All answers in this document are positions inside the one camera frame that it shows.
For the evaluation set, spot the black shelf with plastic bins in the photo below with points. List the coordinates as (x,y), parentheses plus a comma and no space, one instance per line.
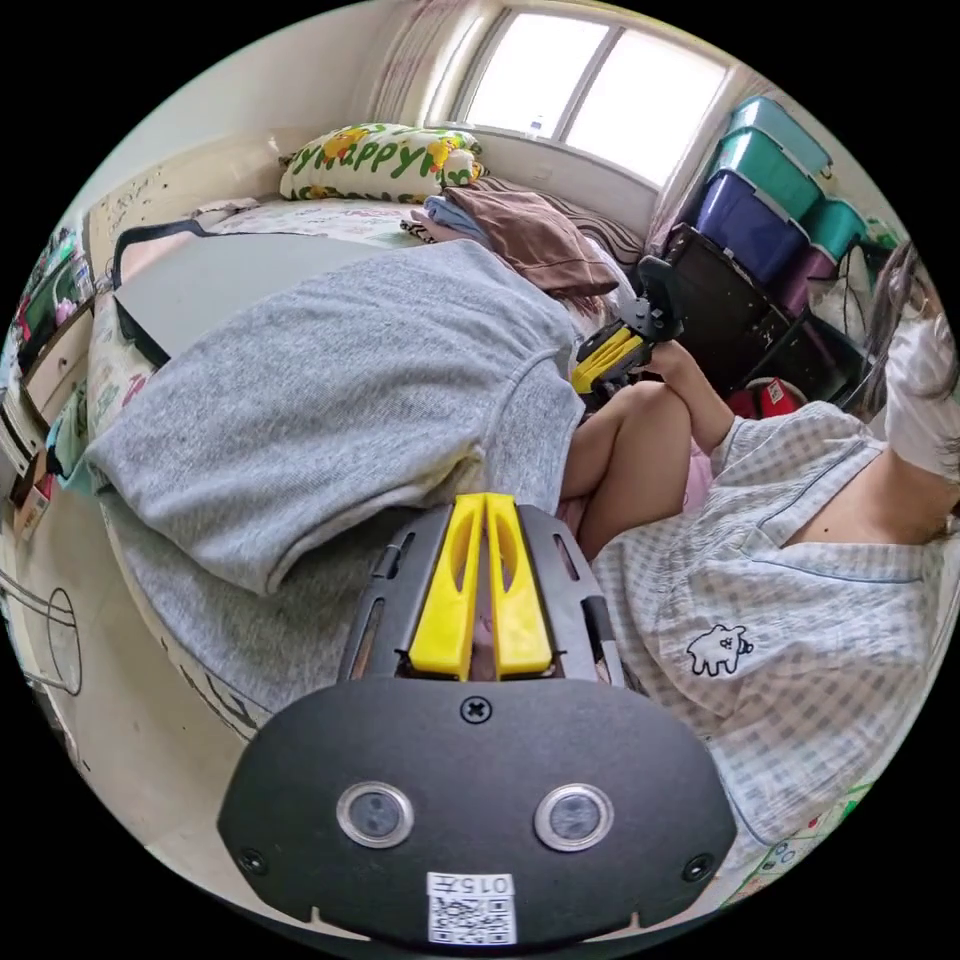
(757,225)

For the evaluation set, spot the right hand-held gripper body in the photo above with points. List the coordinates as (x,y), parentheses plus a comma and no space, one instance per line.
(654,321)

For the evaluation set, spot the pile of clothes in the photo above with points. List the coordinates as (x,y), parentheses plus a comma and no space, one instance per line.
(536,232)

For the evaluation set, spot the pale curtain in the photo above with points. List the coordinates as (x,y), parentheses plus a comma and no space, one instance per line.
(420,67)

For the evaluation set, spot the person's right hand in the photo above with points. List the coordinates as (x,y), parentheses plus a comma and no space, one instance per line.
(673,369)

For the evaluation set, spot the person's right forearm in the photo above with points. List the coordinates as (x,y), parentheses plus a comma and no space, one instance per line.
(709,416)

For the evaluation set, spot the person's body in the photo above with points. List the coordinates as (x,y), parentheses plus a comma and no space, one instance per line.
(757,570)

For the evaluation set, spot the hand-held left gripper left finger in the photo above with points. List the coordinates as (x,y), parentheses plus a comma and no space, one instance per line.
(442,607)

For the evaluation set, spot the window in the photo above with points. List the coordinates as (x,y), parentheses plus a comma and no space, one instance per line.
(592,97)

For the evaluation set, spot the gray hoodie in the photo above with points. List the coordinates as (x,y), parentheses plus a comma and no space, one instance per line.
(322,390)

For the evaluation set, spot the white pillow with green print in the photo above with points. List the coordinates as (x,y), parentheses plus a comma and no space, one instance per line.
(375,161)

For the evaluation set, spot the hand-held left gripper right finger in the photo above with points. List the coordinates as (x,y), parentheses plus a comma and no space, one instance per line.
(519,607)

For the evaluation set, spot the gray flat board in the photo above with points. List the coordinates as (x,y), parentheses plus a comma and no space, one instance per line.
(225,285)

